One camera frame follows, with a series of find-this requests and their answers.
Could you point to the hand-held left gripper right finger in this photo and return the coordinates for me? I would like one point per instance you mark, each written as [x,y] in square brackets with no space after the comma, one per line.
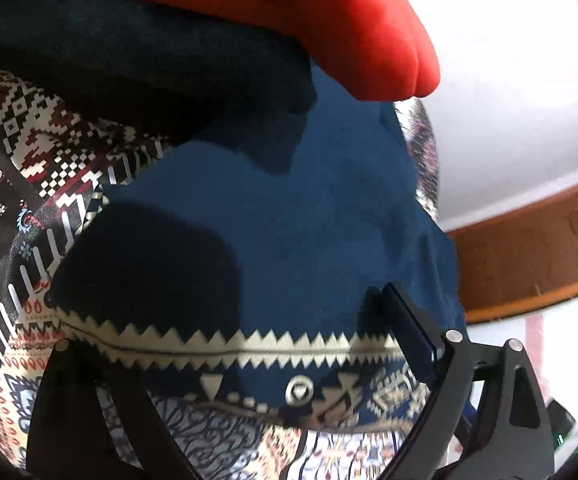
[414,335]

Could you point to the brown wooden board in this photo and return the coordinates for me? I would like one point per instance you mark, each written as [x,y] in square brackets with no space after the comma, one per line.
[529,250]

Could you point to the multicoloured patterned blanket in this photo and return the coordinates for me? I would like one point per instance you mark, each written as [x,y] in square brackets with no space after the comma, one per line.
[294,235]

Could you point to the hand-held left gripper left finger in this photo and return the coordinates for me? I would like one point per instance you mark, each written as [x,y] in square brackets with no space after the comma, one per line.
[79,385]

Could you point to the red garment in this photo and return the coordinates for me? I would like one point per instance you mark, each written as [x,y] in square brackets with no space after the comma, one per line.
[294,10]

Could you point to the navy garment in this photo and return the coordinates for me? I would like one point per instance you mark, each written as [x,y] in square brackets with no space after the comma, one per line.
[119,60]

